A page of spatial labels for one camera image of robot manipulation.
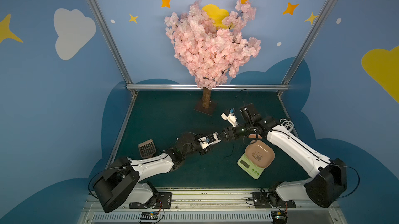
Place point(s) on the pink blossom artificial tree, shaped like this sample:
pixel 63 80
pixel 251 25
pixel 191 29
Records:
pixel 212 53

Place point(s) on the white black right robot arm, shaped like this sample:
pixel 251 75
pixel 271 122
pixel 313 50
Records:
pixel 327 178

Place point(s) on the right side aluminium table rail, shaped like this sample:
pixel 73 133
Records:
pixel 288 116

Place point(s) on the aluminium table rail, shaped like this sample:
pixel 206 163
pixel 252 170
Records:
pixel 288 116
pixel 121 132

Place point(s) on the pink square panda bowl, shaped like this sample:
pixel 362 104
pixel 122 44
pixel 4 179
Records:
pixel 260 154

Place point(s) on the left aluminium corner post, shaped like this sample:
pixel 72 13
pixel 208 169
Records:
pixel 100 19

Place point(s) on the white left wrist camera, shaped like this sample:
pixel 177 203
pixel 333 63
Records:
pixel 217 140

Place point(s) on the green electronic kitchen scale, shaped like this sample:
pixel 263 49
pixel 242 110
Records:
pixel 250 167

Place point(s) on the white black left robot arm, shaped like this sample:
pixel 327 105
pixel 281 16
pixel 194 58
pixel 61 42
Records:
pixel 114 185

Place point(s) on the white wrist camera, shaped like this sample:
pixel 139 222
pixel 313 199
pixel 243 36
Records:
pixel 229 115
pixel 217 140

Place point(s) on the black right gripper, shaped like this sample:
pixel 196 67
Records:
pixel 229 131

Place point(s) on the left side aluminium table rail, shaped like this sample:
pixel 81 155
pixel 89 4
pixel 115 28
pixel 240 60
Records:
pixel 121 132

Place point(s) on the aluminium corner post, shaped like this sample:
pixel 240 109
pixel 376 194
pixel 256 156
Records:
pixel 314 31
pixel 100 19

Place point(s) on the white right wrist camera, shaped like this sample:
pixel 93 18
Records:
pixel 229 115

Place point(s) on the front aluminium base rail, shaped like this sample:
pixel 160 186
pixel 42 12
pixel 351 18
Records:
pixel 211 206

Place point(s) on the brown slotted spatula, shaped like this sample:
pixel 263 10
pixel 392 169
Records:
pixel 147 149

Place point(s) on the right aluminium corner post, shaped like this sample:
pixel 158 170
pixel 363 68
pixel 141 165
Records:
pixel 314 31

